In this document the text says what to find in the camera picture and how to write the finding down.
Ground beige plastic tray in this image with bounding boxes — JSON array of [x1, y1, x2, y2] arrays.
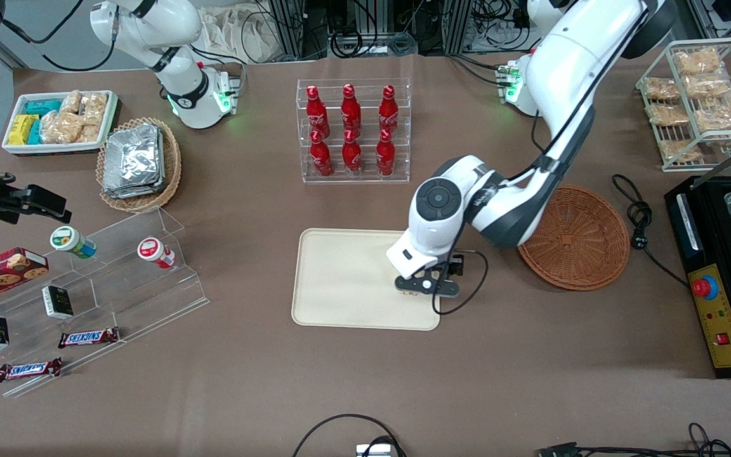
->
[[291, 228, 441, 331]]

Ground oval tan wicker basket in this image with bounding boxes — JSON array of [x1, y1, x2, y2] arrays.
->
[[96, 117, 182, 213]]

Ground round brown wicker basket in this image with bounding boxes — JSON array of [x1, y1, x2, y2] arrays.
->
[[514, 184, 631, 292]]

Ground green lid white cup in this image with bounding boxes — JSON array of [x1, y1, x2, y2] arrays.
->
[[49, 225, 97, 260]]

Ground white rectangular snack bin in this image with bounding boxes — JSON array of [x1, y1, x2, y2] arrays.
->
[[1, 89, 119, 156]]

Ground yellow snack pack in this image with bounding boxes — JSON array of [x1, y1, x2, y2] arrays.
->
[[8, 114, 39, 146]]

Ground silver foil pouch stack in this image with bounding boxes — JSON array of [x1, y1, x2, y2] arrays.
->
[[102, 123, 167, 199]]

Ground red lid white cup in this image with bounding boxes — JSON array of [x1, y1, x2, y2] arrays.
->
[[136, 236, 176, 270]]

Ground clear acrylic bottle rack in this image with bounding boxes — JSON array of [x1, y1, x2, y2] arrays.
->
[[296, 78, 411, 185]]

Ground clear acrylic stepped stand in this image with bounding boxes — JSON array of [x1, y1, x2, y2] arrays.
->
[[0, 205, 210, 399]]

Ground red cola bottle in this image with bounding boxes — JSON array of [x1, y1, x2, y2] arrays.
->
[[310, 130, 334, 178], [379, 84, 400, 134], [341, 83, 362, 135], [376, 129, 397, 177], [306, 85, 331, 137], [342, 129, 363, 176]]

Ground brown Snickers bar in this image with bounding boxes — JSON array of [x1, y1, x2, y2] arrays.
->
[[0, 357, 63, 383], [58, 327, 121, 349]]

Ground beige cloth bag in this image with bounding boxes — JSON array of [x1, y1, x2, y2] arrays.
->
[[197, 5, 281, 64]]

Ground black machine with yellow panel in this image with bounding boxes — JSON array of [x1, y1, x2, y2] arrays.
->
[[665, 175, 731, 380]]

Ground red emergency stop button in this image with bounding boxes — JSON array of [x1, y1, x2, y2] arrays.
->
[[692, 276, 720, 301]]

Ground clear bag of crackers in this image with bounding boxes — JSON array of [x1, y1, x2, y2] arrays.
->
[[674, 48, 722, 76], [658, 138, 703, 163], [683, 75, 731, 100], [645, 77, 681, 102], [694, 95, 731, 133], [648, 103, 690, 127]]

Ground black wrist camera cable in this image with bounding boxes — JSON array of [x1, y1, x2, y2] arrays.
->
[[432, 249, 489, 316]]

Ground black looped cable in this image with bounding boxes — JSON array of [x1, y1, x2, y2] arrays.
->
[[291, 414, 407, 457]]

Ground black cable with connector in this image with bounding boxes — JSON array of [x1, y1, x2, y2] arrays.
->
[[536, 422, 731, 457]]

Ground black power cable with plug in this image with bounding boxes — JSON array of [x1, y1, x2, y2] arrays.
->
[[612, 174, 690, 288]]

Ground aluminium frame post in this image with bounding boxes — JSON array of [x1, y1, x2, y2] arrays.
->
[[269, 0, 306, 59], [444, 0, 473, 55]]

